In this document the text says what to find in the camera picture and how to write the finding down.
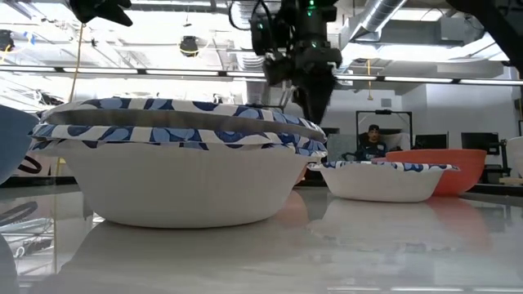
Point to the black hanging ceiling device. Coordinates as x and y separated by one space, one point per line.
189 45

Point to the person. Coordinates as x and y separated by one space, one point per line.
372 147

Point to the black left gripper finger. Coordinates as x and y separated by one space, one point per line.
120 18

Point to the translucent white plastic bowl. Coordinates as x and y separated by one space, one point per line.
515 157

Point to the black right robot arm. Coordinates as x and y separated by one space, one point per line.
502 24

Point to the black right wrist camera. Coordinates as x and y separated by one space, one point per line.
263 36

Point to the pink plastic bowl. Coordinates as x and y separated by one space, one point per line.
379 159

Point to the silver ceiling duct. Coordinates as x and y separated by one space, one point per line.
380 16

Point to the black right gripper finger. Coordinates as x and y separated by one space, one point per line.
308 100
324 96

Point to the long white light bar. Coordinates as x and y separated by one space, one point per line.
184 72

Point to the blue plastic bowl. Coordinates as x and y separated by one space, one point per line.
14 139

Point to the blue patterned paper bowl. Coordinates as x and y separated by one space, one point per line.
380 181
184 188
122 132
163 104

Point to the black computer monitor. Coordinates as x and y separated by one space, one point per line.
431 141
480 141

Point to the red plastic bowl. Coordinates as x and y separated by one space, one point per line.
461 171

